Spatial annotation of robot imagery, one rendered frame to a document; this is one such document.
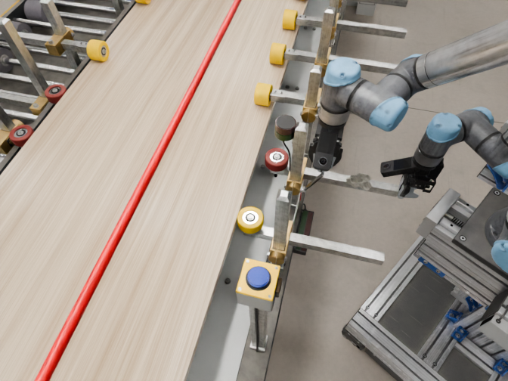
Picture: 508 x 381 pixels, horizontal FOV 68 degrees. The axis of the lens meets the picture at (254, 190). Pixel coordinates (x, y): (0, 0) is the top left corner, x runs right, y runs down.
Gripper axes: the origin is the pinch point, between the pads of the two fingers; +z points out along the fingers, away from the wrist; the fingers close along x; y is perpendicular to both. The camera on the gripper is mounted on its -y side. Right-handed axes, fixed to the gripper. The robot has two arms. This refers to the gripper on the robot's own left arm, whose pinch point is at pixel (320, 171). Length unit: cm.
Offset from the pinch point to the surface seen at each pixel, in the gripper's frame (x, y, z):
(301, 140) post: 7.3, 5.4, -5.4
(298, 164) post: 7.1, 5.3, 5.5
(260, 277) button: 7.4, -44.1, -21.9
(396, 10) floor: -40, 275, 102
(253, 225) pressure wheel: 16.2, -16.6, 10.6
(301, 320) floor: -6, -14, 101
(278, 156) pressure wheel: 14.6, 11.0, 10.3
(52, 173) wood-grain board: 86, -13, 11
